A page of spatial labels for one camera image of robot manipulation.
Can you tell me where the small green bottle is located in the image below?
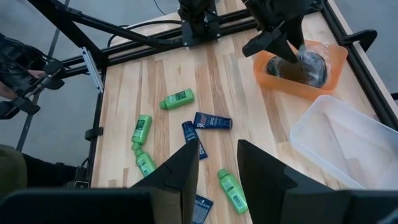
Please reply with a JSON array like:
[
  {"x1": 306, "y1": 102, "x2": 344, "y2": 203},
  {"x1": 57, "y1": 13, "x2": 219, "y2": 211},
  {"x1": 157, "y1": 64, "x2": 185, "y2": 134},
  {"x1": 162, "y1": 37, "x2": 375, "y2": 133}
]
[
  {"x1": 159, "y1": 88, "x2": 195, "y2": 111},
  {"x1": 131, "y1": 114, "x2": 153, "y2": 152},
  {"x1": 216, "y1": 168, "x2": 249, "y2": 215},
  {"x1": 134, "y1": 148, "x2": 157, "y2": 177}
]

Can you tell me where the dark blue travel tube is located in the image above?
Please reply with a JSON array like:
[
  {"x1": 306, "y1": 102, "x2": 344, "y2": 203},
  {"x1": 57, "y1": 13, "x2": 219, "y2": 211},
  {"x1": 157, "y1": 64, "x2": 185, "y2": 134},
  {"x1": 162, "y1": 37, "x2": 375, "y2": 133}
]
[
  {"x1": 181, "y1": 120, "x2": 208, "y2": 161},
  {"x1": 192, "y1": 194, "x2": 215, "y2": 224},
  {"x1": 192, "y1": 111, "x2": 233, "y2": 131}
]

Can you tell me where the person's hand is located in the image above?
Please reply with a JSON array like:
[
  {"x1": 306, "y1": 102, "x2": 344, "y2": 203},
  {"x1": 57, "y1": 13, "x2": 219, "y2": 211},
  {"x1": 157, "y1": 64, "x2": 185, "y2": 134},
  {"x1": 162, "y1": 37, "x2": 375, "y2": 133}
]
[{"x1": 27, "y1": 69, "x2": 47, "y2": 79}]

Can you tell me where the grey metal frame bracket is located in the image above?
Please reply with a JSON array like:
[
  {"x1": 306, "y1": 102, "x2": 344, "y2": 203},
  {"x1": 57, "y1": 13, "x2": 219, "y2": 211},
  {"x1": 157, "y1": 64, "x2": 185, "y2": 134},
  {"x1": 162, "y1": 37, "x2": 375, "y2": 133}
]
[{"x1": 81, "y1": 46, "x2": 104, "y2": 93}]

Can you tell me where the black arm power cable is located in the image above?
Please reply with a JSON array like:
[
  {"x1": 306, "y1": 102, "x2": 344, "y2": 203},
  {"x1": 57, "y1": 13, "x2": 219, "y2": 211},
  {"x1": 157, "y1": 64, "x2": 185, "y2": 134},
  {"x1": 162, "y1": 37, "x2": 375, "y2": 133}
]
[{"x1": 107, "y1": 19, "x2": 183, "y2": 47}]

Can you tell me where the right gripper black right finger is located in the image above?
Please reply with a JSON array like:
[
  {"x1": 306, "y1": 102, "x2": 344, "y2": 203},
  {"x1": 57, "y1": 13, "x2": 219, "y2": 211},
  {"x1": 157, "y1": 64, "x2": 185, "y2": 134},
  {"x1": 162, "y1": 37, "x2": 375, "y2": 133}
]
[{"x1": 236, "y1": 139, "x2": 333, "y2": 224}]

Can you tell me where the person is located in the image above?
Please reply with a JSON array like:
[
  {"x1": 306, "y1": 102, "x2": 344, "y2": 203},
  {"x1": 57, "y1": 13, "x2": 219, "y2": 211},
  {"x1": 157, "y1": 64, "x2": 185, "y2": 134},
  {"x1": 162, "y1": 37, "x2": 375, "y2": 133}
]
[{"x1": 0, "y1": 81, "x2": 80, "y2": 197}]

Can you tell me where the orange plastic bin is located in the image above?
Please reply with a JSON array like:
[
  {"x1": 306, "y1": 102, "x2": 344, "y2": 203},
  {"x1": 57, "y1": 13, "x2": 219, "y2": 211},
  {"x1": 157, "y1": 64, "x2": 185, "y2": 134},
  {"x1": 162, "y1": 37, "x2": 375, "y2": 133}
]
[{"x1": 252, "y1": 39, "x2": 349, "y2": 102}]

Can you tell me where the black frame clip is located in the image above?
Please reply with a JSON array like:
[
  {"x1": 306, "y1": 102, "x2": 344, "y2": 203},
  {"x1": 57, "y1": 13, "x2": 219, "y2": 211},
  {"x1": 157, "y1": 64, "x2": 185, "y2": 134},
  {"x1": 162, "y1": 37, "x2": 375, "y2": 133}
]
[{"x1": 84, "y1": 126, "x2": 104, "y2": 141}]

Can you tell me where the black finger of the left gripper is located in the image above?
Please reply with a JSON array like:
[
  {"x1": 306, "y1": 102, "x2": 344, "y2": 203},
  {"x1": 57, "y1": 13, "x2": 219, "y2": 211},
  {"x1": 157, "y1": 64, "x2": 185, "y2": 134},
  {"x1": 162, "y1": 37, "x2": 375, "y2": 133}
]
[
  {"x1": 285, "y1": 15, "x2": 307, "y2": 51},
  {"x1": 242, "y1": 30, "x2": 300, "y2": 64}
]

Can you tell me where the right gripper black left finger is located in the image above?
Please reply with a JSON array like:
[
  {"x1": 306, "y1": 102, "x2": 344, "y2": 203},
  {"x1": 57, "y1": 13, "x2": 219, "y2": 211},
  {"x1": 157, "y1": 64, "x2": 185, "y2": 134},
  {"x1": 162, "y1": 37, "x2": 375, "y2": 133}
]
[{"x1": 130, "y1": 138, "x2": 200, "y2": 224}]

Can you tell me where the black aluminium table frame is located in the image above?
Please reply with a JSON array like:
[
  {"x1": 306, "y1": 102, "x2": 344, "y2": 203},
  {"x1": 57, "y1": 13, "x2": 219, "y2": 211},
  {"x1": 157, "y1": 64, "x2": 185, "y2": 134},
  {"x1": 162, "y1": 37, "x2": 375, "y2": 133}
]
[{"x1": 27, "y1": 0, "x2": 398, "y2": 187}]

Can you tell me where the black disc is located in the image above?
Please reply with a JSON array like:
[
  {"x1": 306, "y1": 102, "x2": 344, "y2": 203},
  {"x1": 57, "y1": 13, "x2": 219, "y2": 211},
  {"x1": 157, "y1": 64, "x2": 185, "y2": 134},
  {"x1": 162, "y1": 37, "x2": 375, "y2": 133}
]
[
  {"x1": 266, "y1": 55, "x2": 301, "y2": 82},
  {"x1": 297, "y1": 43, "x2": 331, "y2": 88}
]

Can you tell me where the black leader arm handle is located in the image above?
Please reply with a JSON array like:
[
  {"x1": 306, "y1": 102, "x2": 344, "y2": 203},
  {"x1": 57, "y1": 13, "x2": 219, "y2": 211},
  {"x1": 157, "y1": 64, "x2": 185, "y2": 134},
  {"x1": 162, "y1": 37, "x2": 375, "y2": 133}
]
[{"x1": 0, "y1": 32, "x2": 66, "y2": 121}]

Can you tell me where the clear plastic bin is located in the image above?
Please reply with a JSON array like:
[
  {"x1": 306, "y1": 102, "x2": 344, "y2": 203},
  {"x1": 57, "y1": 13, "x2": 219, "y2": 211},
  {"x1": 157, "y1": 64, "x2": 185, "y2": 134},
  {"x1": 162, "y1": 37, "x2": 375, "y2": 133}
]
[{"x1": 289, "y1": 95, "x2": 398, "y2": 190}]

